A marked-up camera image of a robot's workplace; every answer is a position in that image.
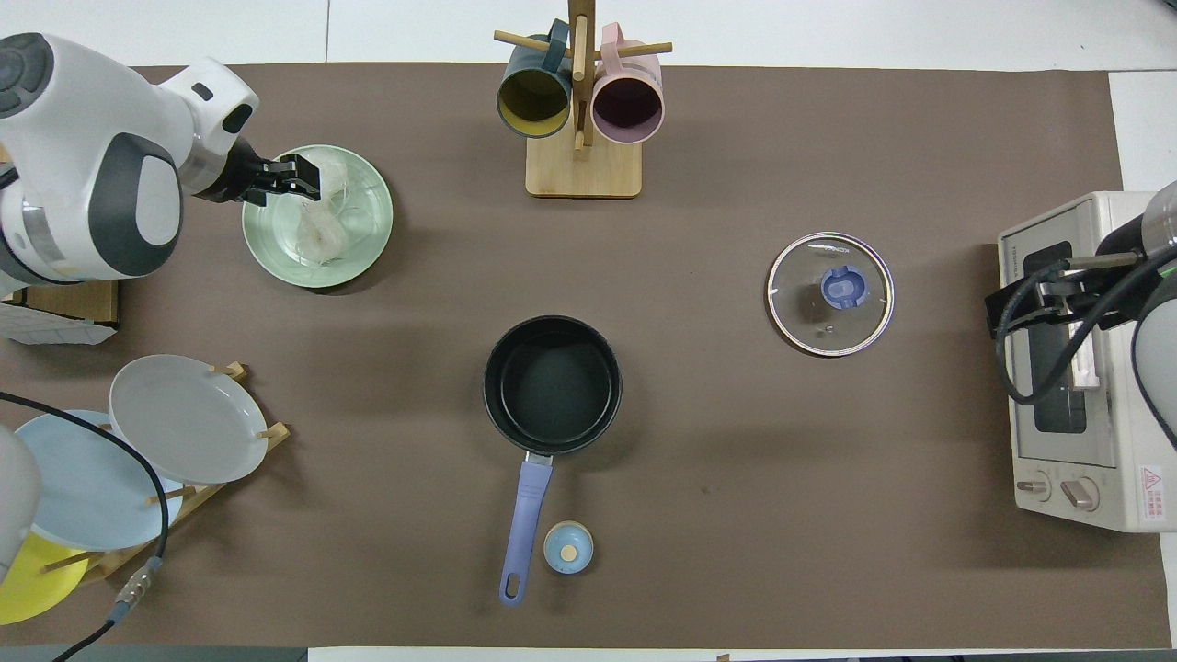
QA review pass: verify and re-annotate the brown table mat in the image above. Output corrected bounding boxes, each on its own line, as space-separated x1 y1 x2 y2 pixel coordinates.
0 63 1171 649

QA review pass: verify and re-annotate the glass lid with purple knob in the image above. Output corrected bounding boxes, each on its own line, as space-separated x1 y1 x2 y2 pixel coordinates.
766 232 896 358

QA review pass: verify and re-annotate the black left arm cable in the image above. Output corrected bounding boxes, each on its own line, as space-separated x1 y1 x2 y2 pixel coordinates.
0 391 172 662

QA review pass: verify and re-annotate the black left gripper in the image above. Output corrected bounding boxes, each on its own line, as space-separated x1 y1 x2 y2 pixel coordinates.
193 136 322 205

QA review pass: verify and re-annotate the cream toaster oven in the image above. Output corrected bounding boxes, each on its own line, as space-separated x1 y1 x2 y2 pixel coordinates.
999 190 1177 533

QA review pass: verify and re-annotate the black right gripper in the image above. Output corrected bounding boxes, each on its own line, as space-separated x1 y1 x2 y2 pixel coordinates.
986 255 1143 337

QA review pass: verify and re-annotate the yellow plate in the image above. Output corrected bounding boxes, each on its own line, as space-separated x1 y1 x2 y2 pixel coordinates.
0 531 91 626

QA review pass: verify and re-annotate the pink mug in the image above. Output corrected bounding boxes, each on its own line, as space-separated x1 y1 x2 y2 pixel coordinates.
591 23 665 145

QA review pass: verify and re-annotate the wooden plate rack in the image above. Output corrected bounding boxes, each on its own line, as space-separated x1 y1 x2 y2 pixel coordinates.
37 361 292 586

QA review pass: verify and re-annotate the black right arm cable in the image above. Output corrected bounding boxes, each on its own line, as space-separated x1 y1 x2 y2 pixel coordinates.
995 241 1177 406

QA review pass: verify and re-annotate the wooden mug tree stand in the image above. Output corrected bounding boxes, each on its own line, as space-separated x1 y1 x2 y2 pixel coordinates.
494 0 673 200

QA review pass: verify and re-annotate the gray plate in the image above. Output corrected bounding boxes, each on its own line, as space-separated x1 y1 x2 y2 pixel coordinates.
109 354 269 485

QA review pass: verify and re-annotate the light blue plate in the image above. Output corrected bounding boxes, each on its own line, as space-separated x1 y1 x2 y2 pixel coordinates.
14 409 185 552

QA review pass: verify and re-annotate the wooden shelf with wire basket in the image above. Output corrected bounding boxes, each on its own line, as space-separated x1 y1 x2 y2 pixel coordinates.
0 280 121 325

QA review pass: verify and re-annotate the small blue round cap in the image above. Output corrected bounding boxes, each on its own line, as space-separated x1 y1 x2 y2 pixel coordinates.
543 520 595 576

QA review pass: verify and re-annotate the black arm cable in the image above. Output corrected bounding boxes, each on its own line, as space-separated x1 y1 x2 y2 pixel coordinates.
995 241 1177 406
0 391 172 662

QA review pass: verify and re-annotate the dark teal mug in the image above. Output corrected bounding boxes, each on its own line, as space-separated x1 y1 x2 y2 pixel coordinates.
497 20 574 140

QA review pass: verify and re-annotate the light green plate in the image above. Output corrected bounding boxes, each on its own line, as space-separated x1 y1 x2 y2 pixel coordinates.
242 144 394 289

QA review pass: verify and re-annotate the white patterned cloth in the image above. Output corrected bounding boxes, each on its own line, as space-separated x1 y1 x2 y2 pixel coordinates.
0 302 119 347

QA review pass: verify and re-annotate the white vermicelli bundle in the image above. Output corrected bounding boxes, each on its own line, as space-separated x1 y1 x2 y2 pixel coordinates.
294 152 380 264

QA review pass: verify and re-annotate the black pot with purple handle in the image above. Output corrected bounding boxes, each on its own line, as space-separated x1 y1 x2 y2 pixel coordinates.
483 315 623 607

